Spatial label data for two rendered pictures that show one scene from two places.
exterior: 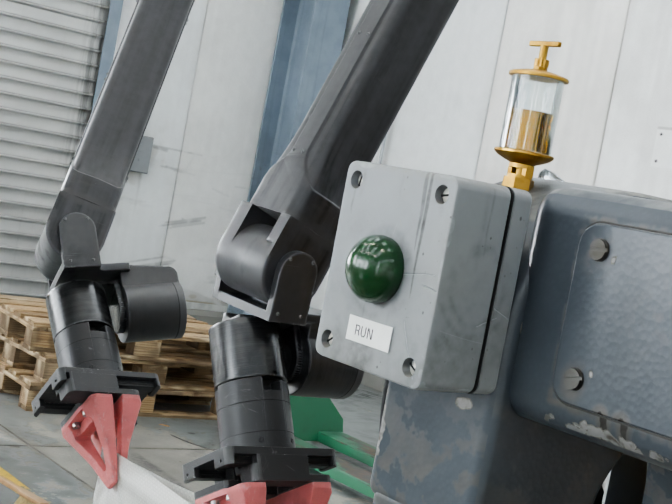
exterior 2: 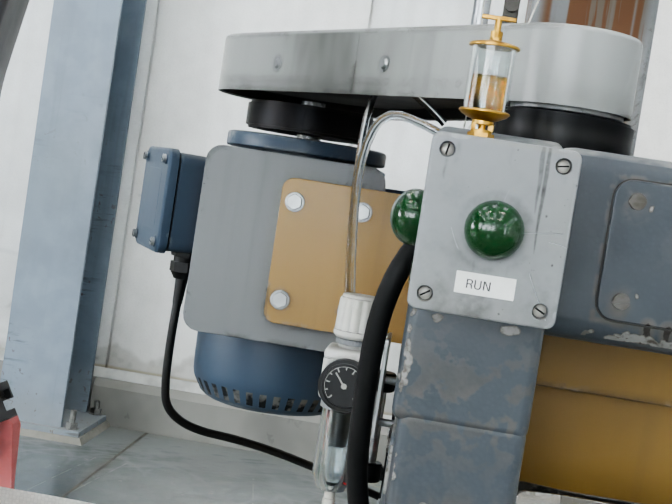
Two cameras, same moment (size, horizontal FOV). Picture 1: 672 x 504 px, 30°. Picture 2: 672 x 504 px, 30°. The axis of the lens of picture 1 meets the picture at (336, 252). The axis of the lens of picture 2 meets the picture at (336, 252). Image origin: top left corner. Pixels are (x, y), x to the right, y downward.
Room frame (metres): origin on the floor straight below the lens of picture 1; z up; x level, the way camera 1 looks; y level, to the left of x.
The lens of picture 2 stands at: (0.18, 0.49, 1.30)
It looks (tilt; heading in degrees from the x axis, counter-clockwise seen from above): 3 degrees down; 312
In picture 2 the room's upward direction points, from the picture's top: 9 degrees clockwise
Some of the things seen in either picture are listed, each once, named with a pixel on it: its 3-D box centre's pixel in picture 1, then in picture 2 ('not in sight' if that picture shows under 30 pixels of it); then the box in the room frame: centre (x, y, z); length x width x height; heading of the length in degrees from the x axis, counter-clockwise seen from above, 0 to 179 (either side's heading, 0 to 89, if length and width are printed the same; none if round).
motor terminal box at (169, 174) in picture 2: not in sight; (187, 215); (1.04, -0.26, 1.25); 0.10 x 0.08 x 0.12; 153
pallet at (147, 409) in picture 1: (107, 383); not in sight; (6.55, 1.05, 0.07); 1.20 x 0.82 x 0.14; 126
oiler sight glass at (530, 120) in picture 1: (531, 115); (489, 79); (0.60, -0.08, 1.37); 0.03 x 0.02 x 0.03; 38
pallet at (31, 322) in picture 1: (115, 330); not in sight; (6.52, 1.06, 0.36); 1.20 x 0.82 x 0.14; 124
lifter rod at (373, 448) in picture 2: not in sight; (376, 426); (0.78, -0.24, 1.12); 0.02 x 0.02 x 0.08
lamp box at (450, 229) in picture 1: (420, 275); (492, 229); (0.55, -0.04, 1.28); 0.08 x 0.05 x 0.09; 38
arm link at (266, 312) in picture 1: (294, 320); not in sight; (1.00, 0.02, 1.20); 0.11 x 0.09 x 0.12; 129
